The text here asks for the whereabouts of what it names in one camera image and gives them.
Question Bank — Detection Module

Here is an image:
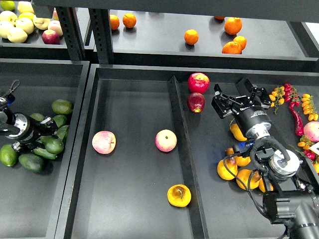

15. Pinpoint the green avocado upper right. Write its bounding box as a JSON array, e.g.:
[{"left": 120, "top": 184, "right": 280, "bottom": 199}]
[{"left": 53, "top": 115, "right": 67, "bottom": 128}]

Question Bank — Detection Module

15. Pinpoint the red cherry tomato bunch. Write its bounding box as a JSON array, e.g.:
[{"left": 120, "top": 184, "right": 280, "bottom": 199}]
[{"left": 284, "top": 83, "right": 300, "bottom": 108}]

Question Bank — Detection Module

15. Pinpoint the orange cherry tomato bunch left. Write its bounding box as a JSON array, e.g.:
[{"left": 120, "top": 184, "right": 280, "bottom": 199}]
[{"left": 269, "top": 86, "right": 285, "bottom": 115}]

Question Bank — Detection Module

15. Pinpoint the red chili pepper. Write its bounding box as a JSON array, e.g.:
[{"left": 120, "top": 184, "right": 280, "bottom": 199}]
[{"left": 289, "top": 102, "right": 304, "bottom": 136}]

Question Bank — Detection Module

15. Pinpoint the orange cherry tomato bunch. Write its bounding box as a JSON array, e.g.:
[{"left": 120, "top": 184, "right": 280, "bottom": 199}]
[
  {"left": 269, "top": 86, "right": 285, "bottom": 115},
  {"left": 302, "top": 94, "right": 319, "bottom": 121}
]

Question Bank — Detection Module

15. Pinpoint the orange right small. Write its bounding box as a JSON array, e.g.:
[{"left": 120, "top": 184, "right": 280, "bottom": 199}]
[{"left": 233, "top": 36, "right": 247, "bottom": 50}]

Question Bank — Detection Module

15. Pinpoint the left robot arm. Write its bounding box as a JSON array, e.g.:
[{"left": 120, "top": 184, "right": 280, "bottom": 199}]
[{"left": 0, "top": 80, "right": 58, "bottom": 153}]

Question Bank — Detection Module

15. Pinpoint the orange front right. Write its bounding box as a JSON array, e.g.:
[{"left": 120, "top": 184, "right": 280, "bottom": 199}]
[{"left": 222, "top": 41, "right": 242, "bottom": 54}]

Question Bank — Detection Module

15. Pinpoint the pink peach right edge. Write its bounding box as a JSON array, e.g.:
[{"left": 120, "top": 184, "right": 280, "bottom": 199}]
[{"left": 304, "top": 121, "right": 319, "bottom": 142}]

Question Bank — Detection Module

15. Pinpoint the yellow pear left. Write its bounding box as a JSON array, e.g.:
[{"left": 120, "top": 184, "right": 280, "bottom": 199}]
[{"left": 217, "top": 157, "right": 238, "bottom": 180}]

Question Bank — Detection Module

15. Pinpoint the orange under shelf edge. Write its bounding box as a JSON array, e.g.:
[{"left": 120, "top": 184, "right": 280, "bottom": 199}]
[{"left": 214, "top": 16, "right": 225, "bottom": 20}]

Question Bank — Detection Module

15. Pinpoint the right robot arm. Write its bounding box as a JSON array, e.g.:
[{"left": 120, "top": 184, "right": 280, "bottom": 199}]
[{"left": 211, "top": 79, "right": 319, "bottom": 239}]

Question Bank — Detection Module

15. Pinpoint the mixed cherry tomato bunch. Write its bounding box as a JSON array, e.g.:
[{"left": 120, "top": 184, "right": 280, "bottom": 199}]
[{"left": 289, "top": 135, "right": 319, "bottom": 174}]

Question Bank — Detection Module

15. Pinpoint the orange cherry tomato bunch right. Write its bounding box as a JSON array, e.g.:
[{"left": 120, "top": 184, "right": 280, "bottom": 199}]
[{"left": 302, "top": 94, "right": 319, "bottom": 121}]

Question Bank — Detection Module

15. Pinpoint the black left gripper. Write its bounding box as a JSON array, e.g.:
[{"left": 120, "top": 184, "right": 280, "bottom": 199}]
[{"left": 4, "top": 113, "right": 58, "bottom": 152}]

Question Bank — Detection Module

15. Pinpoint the dark green avocado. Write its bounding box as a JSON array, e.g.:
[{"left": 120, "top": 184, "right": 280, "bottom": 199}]
[{"left": 40, "top": 136, "right": 64, "bottom": 154}]

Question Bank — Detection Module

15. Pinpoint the green avocado top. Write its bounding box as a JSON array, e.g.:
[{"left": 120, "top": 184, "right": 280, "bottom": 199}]
[{"left": 51, "top": 99, "right": 73, "bottom": 115}]

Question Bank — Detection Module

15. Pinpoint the green avocado upper left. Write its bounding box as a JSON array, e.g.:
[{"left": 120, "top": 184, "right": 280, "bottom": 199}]
[{"left": 30, "top": 113, "right": 45, "bottom": 122}]

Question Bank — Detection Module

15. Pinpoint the black upper shelf tray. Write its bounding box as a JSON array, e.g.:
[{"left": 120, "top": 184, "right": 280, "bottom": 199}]
[{"left": 112, "top": 11, "right": 319, "bottom": 73}]

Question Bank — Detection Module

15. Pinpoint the black divided main tray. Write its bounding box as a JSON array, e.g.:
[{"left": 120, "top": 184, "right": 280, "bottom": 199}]
[{"left": 54, "top": 64, "right": 319, "bottom": 239}]

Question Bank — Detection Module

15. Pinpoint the dark red apple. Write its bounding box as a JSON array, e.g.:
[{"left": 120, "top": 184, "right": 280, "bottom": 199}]
[{"left": 186, "top": 93, "right": 205, "bottom": 113}]

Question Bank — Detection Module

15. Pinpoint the bright red apple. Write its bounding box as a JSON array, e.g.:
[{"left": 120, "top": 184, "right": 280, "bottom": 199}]
[{"left": 187, "top": 72, "right": 210, "bottom": 94}]

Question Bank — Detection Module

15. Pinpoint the light green avocado far left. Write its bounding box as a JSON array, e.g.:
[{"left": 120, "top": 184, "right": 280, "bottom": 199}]
[{"left": 0, "top": 144, "right": 18, "bottom": 167}]

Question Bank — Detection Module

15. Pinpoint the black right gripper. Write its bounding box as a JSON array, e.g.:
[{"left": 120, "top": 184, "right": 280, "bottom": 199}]
[{"left": 211, "top": 78, "right": 272, "bottom": 138}]

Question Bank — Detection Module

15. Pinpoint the yellow pear brown top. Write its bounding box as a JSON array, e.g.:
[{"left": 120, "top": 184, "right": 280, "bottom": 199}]
[{"left": 236, "top": 169, "right": 261, "bottom": 190}]

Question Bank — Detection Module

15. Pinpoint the red apple on shelf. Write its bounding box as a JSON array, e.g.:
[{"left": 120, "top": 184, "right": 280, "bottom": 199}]
[{"left": 42, "top": 29, "right": 60, "bottom": 45}]

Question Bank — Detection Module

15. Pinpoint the green avocado by wall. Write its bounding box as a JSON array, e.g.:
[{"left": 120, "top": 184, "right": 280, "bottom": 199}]
[{"left": 56, "top": 125, "right": 70, "bottom": 145}]

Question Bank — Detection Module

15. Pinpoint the dark avocado bottom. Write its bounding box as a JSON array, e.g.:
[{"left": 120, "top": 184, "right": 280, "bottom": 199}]
[{"left": 18, "top": 154, "right": 45, "bottom": 173}]

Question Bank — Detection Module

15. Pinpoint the pink apple centre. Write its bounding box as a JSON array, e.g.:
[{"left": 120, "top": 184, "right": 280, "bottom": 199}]
[{"left": 155, "top": 129, "right": 177, "bottom": 152}]

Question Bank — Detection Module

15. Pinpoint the yellow pear upper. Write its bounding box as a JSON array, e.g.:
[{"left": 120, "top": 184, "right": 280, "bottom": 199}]
[{"left": 229, "top": 119, "right": 247, "bottom": 142}]

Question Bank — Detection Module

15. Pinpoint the orange centre shelf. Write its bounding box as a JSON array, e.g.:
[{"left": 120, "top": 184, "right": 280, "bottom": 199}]
[{"left": 184, "top": 29, "right": 199, "bottom": 45}]

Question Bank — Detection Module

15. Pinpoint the yellow pear middle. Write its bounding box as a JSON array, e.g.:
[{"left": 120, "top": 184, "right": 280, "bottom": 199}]
[{"left": 225, "top": 147, "right": 251, "bottom": 167}]

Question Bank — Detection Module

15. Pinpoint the large orange right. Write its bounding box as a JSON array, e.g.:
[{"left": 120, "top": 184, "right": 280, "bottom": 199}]
[{"left": 224, "top": 17, "right": 243, "bottom": 35}]

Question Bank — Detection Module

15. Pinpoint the pink apple left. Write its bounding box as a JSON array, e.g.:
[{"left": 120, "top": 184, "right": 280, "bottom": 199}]
[{"left": 92, "top": 130, "right": 116, "bottom": 154}]

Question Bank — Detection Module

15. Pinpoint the white label card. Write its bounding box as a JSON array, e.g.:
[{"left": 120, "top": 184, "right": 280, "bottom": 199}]
[{"left": 309, "top": 142, "right": 319, "bottom": 155}]

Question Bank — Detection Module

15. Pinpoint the yellow pear brown end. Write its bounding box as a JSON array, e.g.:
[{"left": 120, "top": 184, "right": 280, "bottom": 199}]
[{"left": 258, "top": 177, "right": 274, "bottom": 193}]

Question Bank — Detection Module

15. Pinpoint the yellow pear with stem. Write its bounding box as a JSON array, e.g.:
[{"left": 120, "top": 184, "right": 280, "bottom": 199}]
[{"left": 167, "top": 184, "right": 191, "bottom": 208}]

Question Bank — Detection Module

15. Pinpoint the pink apple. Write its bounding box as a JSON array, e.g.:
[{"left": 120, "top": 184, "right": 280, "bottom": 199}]
[
  {"left": 155, "top": 129, "right": 177, "bottom": 152},
  {"left": 92, "top": 130, "right": 116, "bottom": 154}
]

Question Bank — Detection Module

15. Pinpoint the black upper left tray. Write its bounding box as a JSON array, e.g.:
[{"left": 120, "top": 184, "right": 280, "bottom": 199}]
[{"left": 0, "top": 4, "right": 92, "bottom": 61}]

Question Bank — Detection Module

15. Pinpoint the dark avocado centre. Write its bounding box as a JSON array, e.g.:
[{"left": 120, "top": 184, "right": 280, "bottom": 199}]
[{"left": 33, "top": 147, "right": 57, "bottom": 160}]

